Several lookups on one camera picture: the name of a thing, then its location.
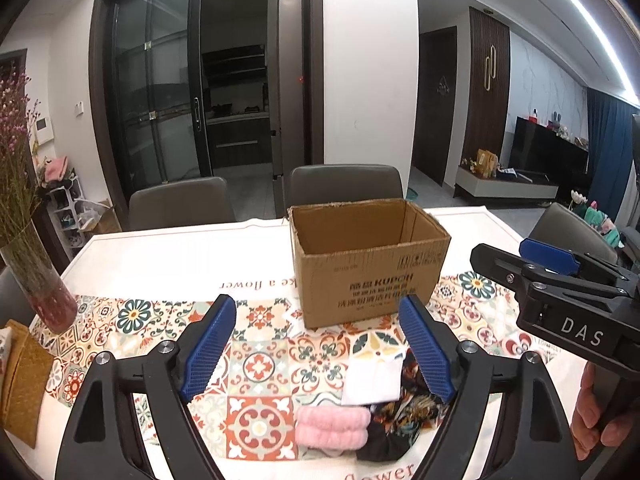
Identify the sofa with plush toys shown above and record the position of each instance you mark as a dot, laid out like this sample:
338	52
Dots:
600	220

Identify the yellow woven placemat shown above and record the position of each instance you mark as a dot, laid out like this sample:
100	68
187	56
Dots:
27	385

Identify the kitchen counter cabinet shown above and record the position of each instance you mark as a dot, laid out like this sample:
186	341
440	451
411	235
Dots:
240	140

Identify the person's right hand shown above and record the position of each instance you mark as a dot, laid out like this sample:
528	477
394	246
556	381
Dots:
585	410

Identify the grey dining chair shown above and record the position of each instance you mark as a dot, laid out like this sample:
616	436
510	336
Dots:
12	300
345	185
180	207
565	230

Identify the slatted wood wall panel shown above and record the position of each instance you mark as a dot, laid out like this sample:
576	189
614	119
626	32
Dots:
482	110

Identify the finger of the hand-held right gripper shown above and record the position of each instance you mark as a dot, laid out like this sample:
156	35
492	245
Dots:
547	255
492	262

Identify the brown cardboard box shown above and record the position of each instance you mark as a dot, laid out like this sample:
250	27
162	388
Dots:
360	280

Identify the white television stand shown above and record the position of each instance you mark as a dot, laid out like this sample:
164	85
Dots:
505	187

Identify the silver refrigerator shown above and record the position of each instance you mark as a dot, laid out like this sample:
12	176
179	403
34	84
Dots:
287	85

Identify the white intercom panel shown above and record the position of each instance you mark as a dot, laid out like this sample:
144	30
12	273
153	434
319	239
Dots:
43	128

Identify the black television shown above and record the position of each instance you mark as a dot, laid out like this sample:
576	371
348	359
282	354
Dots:
547	147

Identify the black floral cloth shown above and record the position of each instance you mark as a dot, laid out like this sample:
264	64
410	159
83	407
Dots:
402	410

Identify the dark wooden door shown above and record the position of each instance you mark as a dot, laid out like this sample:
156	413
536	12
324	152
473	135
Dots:
435	105

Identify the small floor cardboard box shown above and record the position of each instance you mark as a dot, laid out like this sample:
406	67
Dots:
106	220

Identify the sliding glass door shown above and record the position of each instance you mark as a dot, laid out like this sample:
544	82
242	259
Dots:
155	90

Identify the glass vase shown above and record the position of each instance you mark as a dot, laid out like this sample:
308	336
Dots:
40	290

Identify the blue curtain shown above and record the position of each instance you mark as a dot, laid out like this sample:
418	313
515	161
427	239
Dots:
612	150

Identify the white cloth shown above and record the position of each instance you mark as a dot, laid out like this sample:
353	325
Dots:
372	380

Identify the pink fuzzy socks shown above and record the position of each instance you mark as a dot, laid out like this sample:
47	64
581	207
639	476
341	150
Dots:
330	425

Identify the dried pink flowers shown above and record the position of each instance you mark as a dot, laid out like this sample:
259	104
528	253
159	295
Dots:
15	160

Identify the ceiling light strip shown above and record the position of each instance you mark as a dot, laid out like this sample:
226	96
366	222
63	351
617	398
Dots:
590	15

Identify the patterned tile print tablecloth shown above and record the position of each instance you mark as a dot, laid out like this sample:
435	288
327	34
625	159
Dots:
260	360

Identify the white shoe rack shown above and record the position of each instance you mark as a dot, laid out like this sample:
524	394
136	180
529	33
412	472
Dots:
65	215

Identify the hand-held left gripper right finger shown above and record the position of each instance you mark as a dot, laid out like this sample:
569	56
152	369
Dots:
427	350

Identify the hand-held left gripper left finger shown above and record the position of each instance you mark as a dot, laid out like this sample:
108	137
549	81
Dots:
212	350

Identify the yellow paper bag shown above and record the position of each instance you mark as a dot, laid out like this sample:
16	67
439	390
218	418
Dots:
486	162

